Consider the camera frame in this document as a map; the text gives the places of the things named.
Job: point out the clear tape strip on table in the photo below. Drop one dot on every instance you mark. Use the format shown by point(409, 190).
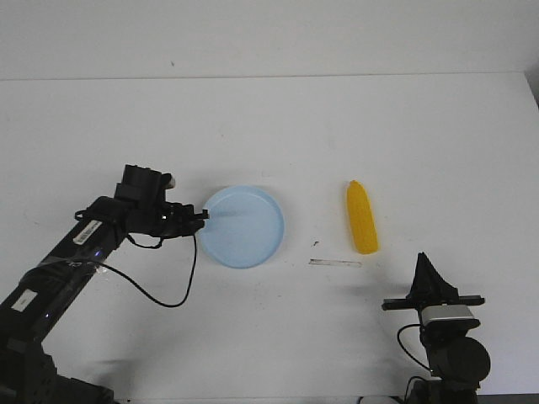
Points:
point(335, 263)

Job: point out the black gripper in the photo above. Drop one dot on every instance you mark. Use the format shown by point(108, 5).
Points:
point(429, 285)
point(147, 210)

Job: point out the yellow corn cob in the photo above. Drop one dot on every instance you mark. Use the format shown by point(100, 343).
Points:
point(361, 219)

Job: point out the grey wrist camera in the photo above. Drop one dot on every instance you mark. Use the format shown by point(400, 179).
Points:
point(168, 181)
point(446, 313)

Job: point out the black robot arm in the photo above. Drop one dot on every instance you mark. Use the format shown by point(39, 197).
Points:
point(43, 295)
point(456, 363)

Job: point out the light blue round plate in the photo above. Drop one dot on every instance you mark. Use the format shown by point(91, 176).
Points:
point(245, 227)

